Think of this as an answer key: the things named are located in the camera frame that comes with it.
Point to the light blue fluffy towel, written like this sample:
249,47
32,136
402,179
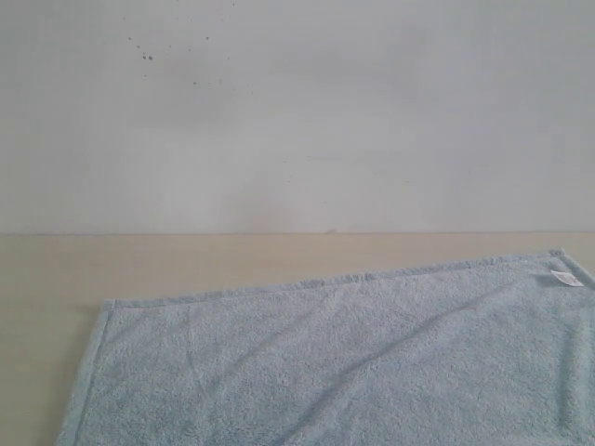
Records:
496,351

